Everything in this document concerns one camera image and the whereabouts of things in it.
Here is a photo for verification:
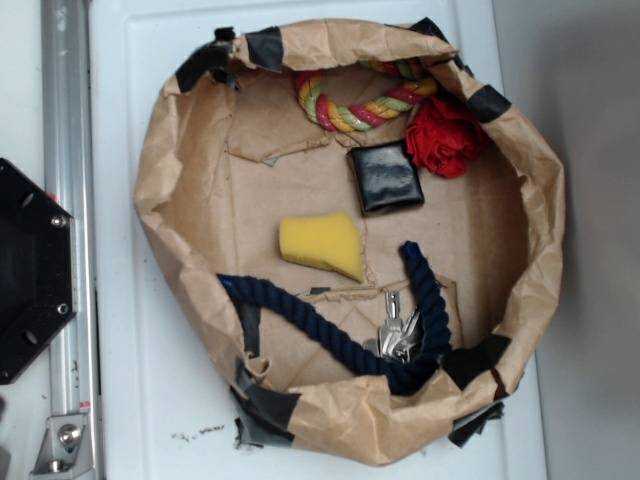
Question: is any yellow sponge piece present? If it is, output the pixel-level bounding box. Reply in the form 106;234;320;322
279;211;364;283

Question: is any brown paper bag bin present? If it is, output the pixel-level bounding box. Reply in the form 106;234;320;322
134;19;565;466

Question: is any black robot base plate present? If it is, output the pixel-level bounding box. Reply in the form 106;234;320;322
1;158;75;385

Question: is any silver corner bracket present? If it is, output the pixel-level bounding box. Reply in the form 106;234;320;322
29;414;93;479

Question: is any dark blue rope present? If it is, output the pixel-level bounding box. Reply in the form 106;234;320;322
216;240;453;397

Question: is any black leather wallet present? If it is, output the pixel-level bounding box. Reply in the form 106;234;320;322
348;141;425;216

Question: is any multicoloured rope ring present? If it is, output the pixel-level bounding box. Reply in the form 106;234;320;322
293;57;439;133

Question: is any red crumpled cloth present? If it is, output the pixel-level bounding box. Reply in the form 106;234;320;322
405;94;491;178

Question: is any aluminium profile rail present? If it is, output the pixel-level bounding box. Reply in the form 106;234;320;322
41;1;105;479

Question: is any silver key bunch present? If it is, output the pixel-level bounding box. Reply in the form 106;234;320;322
363;291;423;363

